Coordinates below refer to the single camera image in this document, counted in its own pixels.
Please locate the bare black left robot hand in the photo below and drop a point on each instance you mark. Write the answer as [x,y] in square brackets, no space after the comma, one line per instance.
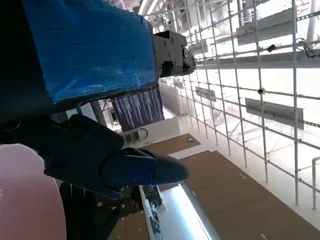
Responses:
[87,50]

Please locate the pink bowl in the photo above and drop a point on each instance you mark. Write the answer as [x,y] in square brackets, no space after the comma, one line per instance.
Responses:
[25,200]

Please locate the purple banner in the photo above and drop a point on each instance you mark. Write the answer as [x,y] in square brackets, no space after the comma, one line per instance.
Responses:
[137,110]

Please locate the grey rectangular hanging panel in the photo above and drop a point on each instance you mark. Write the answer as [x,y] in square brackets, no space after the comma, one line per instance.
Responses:
[275,112]
[267,27]
[205,93]

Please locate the small black security camera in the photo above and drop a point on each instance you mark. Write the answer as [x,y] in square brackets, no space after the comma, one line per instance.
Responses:
[261,91]

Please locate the white metal lattice frame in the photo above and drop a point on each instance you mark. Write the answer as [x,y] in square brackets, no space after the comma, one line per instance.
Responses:
[295,100]

